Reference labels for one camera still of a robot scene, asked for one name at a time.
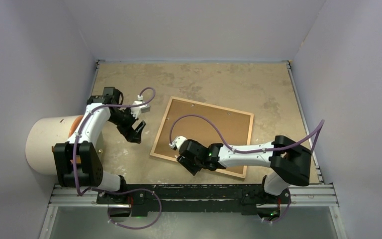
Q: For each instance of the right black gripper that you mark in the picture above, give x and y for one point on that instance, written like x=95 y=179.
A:
x=186 y=162

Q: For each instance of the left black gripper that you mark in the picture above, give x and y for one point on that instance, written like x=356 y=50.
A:
x=127 y=131

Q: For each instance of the brown backing board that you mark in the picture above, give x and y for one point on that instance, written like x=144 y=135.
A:
x=207 y=125

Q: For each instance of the wooden picture frame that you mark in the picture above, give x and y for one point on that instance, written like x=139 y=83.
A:
x=250 y=132

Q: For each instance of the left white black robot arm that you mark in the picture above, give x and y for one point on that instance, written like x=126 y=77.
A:
x=77 y=160

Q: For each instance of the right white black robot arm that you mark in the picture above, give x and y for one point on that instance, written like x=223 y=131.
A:
x=289 y=160

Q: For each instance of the white cylinder orange lid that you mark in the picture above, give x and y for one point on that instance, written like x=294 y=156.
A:
x=42 y=138

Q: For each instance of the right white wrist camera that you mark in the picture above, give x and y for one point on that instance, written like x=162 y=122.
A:
x=177 y=142

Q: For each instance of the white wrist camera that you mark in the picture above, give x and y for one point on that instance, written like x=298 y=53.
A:
x=177 y=142
x=139 y=107

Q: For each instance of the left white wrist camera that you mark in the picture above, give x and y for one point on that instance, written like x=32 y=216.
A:
x=139 y=107

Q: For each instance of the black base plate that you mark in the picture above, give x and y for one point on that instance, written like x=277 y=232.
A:
x=246 y=199

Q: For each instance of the aluminium rail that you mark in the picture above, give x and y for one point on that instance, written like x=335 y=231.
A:
x=310 y=196

